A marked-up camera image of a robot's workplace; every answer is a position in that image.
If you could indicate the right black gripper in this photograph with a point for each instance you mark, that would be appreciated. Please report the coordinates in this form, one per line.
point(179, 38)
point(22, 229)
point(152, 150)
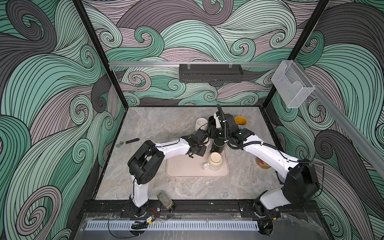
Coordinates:
point(212, 132)

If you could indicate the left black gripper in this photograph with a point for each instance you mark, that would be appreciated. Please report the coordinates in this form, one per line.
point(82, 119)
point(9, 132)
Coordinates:
point(201, 153)

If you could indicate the white ribbed-bottom mug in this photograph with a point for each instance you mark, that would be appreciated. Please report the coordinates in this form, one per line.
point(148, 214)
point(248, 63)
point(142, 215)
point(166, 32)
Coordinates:
point(201, 124)

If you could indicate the blue mug yellow inside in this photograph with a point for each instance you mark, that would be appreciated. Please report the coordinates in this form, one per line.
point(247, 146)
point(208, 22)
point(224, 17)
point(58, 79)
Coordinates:
point(241, 122)

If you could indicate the cream speckled mug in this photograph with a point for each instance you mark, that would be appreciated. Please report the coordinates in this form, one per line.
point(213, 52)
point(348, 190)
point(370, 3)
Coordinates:
point(214, 162)

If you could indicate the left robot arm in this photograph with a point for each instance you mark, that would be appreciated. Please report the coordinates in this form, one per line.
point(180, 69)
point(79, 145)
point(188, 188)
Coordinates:
point(146, 161)

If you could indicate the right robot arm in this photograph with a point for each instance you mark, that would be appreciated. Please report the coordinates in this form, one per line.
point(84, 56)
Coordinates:
point(299, 178)

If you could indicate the black glossy mug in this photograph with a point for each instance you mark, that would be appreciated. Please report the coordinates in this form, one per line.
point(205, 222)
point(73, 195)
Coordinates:
point(218, 146)

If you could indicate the pink silicone tray mat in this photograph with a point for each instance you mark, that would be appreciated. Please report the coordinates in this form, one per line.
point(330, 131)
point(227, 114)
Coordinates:
point(184, 167)

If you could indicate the colourful round tin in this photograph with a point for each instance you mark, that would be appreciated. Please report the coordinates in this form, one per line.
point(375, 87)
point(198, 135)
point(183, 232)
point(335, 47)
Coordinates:
point(262, 164)

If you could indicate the small metal device front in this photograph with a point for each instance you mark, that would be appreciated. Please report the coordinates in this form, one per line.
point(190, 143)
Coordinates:
point(166, 201)

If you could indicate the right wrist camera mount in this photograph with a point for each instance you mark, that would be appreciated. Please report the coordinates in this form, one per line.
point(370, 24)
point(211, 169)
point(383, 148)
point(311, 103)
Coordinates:
point(219, 118)

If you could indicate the black wire wall basket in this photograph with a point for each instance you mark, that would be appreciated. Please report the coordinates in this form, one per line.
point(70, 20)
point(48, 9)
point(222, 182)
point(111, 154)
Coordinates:
point(210, 73)

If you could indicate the clear acrylic wall holder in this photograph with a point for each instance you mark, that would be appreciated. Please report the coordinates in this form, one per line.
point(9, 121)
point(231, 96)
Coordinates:
point(292, 83)

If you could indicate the white slotted cable duct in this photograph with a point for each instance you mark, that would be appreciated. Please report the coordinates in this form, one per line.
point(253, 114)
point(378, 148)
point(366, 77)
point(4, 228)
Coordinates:
point(176, 225)

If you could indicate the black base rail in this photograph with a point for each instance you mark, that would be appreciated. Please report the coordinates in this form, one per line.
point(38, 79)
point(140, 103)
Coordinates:
point(242, 208)

